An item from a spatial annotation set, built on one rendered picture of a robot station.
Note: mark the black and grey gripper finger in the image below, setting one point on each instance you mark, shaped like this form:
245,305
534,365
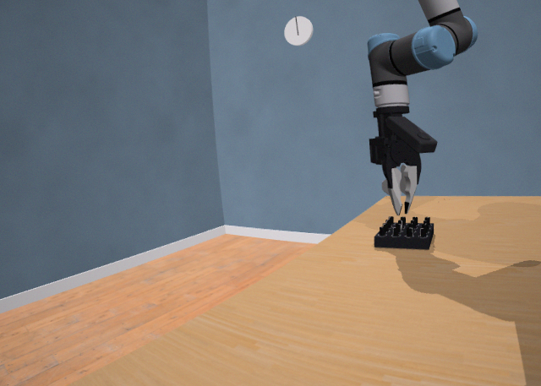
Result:
393,177
409,181

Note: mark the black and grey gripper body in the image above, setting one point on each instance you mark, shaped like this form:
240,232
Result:
400,152

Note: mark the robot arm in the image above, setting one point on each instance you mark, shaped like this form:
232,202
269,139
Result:
450,33

